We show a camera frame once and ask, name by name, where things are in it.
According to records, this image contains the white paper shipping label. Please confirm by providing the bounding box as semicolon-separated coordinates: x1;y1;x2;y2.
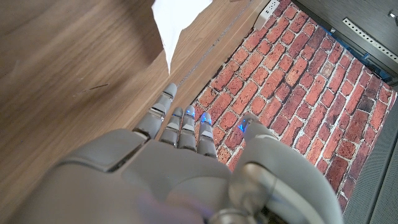
151;0;214;75

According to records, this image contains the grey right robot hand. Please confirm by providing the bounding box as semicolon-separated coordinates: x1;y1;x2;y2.
6;82;345;224

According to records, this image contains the white perforated metal strip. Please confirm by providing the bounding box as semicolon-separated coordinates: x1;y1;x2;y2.
341;17;398;65

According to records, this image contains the red brick printed backdrop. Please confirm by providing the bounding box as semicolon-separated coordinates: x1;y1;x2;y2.
189;0;398;212

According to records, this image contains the white power strip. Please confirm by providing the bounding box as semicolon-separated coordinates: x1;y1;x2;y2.
254;0;280;30

